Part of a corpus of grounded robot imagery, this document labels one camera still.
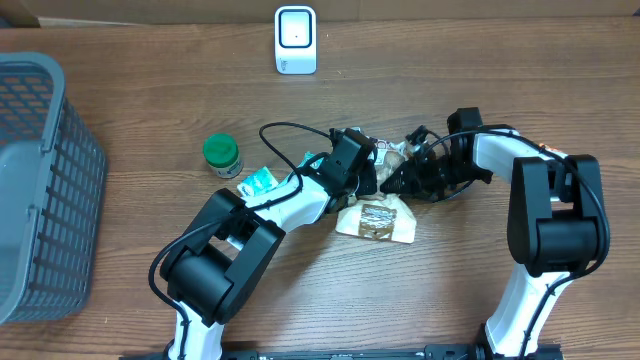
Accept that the teal snack packet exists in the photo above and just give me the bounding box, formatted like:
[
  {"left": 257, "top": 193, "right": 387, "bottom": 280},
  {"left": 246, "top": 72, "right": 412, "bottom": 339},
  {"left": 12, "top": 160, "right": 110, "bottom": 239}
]
[{"left": 278, "top": 152, "right": 327, "bottom": 187}]

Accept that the beige brown snack pouch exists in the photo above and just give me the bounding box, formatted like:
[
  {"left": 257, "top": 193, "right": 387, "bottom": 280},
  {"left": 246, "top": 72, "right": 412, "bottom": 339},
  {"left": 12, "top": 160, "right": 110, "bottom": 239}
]
[{"left": 335, "top": 139, "right": 417, "bottom": 244}]

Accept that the small teal tissue pack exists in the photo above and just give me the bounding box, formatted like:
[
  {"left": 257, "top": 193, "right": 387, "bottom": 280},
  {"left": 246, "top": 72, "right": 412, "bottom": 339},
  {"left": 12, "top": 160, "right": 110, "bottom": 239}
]
[{"left": 237, "top": 166, "right": 279, "bottom": 197}]

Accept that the orange tissue pack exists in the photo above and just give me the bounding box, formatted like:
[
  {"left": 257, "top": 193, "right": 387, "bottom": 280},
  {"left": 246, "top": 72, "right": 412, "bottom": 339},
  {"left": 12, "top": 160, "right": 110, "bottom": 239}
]
[{"left": 539, "top": 144, "right": 568, "bottom": 158}]

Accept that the green lid white jar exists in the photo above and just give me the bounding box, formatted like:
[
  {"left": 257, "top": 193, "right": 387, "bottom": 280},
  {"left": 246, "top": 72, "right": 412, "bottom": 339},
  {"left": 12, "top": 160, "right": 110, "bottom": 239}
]
[{"left": 202, "top": 133, "right": 244, "bottom": 179}]

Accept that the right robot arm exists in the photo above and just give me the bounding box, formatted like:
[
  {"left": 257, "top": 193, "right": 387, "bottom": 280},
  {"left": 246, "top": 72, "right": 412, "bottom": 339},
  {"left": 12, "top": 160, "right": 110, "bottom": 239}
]
[{"left": 380, "top": 107, "right": 611, "bottom": 359}]

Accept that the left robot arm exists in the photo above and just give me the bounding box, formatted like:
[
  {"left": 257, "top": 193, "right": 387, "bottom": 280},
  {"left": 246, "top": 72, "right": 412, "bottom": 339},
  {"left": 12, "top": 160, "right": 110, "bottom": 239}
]
[{"left": 148, "top": 129, "right": 376, "bottom": 359}]

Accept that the white barcode scanner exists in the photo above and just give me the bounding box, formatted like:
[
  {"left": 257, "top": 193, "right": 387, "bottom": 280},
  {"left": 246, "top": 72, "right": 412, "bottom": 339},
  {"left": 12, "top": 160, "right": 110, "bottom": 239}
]
[{"left": 274, "top": 5, "right": 317, "bottom": 75}]

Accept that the grey plastic basket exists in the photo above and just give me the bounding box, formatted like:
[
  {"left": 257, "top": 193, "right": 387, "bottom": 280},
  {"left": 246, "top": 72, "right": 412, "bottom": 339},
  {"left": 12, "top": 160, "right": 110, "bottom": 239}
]
[{"left": 1, "top": 52, "right": 108, "bottom": 324}]

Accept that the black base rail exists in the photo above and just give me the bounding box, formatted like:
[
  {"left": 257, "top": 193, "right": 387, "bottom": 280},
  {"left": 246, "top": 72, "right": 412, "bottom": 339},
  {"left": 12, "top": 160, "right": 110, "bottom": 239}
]
[{"left": 119, "top": 340, "right": 565, "bottom": 360}]

